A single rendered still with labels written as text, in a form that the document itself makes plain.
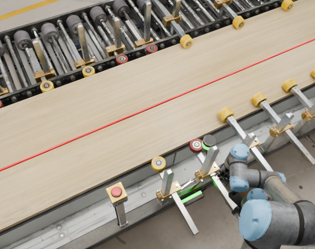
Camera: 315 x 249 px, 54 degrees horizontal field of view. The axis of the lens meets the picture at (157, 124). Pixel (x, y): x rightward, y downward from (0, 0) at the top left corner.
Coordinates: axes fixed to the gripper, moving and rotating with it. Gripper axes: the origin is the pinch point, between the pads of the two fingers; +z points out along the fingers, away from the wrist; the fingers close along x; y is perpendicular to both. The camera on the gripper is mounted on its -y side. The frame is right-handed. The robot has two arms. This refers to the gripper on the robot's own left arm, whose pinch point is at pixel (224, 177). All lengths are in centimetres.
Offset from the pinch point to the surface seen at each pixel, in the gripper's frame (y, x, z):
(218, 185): -0.3, -0.9, 12.8
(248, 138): -22.1, -2.6, -9.4
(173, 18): -76, -98, 0
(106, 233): 58, -31, 29
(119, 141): 19, -58, 9
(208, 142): -0.7, -15.2, -18.6
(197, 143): -10.5, -24.7, 7.9
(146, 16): -55, -106, -9
